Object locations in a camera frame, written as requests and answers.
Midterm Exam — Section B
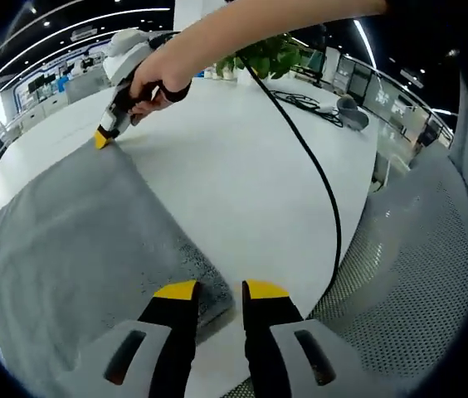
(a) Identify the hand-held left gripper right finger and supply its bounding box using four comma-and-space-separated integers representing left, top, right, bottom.
240, 279, 364, 398

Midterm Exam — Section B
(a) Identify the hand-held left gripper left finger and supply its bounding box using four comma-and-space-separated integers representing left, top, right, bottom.
103, 279, 200, 398

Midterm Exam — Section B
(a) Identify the grey towel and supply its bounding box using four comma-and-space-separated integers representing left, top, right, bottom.
0, 136, 236, 375

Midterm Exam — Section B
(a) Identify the person's right hand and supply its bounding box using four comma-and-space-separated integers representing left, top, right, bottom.
127, 43, 193, 126

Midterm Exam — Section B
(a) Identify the grey office chair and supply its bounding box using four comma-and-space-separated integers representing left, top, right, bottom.
66, 72, 109, 104

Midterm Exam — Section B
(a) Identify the ceiling air conditioner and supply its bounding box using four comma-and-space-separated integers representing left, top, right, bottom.
71, 27, 99, 41

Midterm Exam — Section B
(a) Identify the potted green plant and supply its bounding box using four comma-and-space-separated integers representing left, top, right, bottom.
216, 34, 312, 86

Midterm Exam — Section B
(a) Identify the white mesh chair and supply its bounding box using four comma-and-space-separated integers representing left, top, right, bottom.
306, 155, 468, 398

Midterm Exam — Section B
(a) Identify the grey bowl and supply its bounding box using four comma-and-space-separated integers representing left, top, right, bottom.
336, 94, 370, 131

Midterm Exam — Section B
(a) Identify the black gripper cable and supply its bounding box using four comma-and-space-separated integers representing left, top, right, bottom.
233, 51, 344, 303

